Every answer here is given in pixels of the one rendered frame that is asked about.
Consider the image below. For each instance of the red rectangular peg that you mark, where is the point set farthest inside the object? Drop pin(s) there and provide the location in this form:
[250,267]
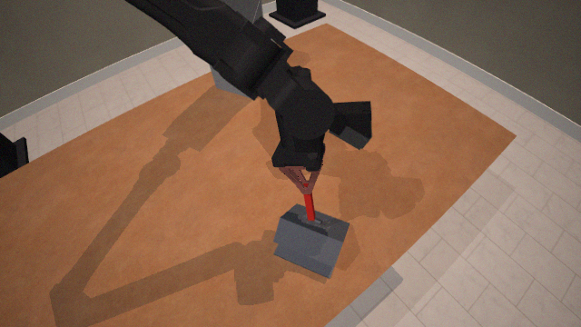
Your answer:
[309,205]

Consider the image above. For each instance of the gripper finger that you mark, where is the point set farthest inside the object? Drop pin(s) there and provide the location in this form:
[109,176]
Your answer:
[301,176]
[288,171]

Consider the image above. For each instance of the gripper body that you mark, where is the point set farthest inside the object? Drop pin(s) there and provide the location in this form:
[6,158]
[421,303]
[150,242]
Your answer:
[285,154]

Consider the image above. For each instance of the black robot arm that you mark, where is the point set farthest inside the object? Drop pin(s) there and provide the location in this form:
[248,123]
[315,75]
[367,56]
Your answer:
[241,53]

